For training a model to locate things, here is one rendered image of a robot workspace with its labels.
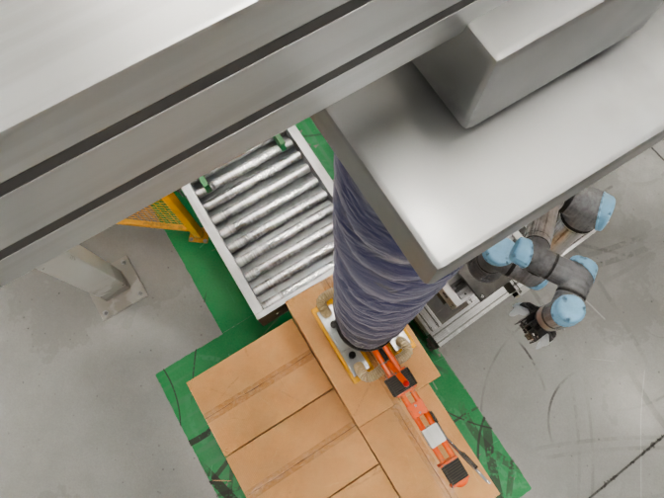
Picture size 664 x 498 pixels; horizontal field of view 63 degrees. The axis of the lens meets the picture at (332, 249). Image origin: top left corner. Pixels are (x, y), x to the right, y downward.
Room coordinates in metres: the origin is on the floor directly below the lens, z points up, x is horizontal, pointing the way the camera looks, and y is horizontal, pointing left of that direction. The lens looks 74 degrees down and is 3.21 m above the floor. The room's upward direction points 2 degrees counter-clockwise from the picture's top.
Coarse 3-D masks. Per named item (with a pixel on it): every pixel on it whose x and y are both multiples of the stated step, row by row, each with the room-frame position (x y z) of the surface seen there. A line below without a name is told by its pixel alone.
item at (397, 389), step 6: (402, 372) 0.11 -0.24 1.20; (408, 372) 0.11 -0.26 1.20; (384, 378) 0.09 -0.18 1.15; (390, 378) 0.09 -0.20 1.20; (396, 378) 0.08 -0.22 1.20; (408, 378) 0.08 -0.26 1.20; (414, 378) 0.08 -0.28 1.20; (390, 384) 0.06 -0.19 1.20; (396, 384) 0.06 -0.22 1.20; (402, 384) 0.06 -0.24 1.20; (414, 384) 0.06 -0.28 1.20; (390, 390) 0.04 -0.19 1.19; (396, 390) 0.04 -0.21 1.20; (402, 390) 0.04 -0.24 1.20; (408, 390) 0.04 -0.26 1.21; (396, 396) 0.02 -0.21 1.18
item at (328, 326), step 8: (328, 304) 0.39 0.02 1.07; (312, 312) 0.36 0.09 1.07; (320, 320) 0.33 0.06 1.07; (328, 320) 0.33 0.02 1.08; (328, 328) 0.29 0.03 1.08; (328, 336) 0.26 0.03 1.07; (336, 344) 0.23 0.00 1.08; (336, 352) 0.20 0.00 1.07; (344, 352) 0.20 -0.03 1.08; (352, 352) 0.20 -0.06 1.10; (360, 352) 0.20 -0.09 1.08; (344, 360) 0.17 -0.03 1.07; (352, 360) 0.17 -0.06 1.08; (360, 360) 0.17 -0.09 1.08; (368, 360) 0.17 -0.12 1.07; (352, 368) 0.14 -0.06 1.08; (368, 368) 0.13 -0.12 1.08; (352, 376) 0.10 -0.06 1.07
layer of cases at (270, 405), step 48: (288, 336) 0.34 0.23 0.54; (192, 384) 0.12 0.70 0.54; (240, 384) 0.11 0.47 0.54; (288, 384) 0.10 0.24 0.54; (240, 432) -0.10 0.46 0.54; (288, 432) -0.11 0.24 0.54; (336, 432) -0.12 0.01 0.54; (384, 432) -0.13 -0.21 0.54; (240, 480) -0.32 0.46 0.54; (288, 480) -0.32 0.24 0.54; (336, 480) -0.33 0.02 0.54; (384, 480) -0.34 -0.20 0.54; (432, 480) -0.35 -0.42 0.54; (480, 480) -0.36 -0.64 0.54
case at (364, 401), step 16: (320, 288) 0.49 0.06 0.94; (288, 304) 0.42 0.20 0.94; (304, 304) 0.42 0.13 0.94; (304, 320) 0.35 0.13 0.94; (304, 336) 0.28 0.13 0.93; (320, 336) 0.28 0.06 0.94; (320, 352) 0.22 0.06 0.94; (368, 352) 0.21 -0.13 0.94; (416, 352) 0.20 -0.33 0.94; (336, 368) 0.15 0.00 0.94; (416, 368) 0.14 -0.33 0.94; (432, 368) 0.13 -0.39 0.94; (336, 384) 0.08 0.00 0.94; (352, 384) 0.08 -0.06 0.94; (368, 384) 0.08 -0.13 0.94; (384, 384) 0.07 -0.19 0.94; (352, 400) 0.02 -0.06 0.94; (368, 400) 0.01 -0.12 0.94; (384, 400) 0.01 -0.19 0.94; (400, 400) 0.01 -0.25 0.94; (352, 416) -0.05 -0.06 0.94; (368, 416) -0.05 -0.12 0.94
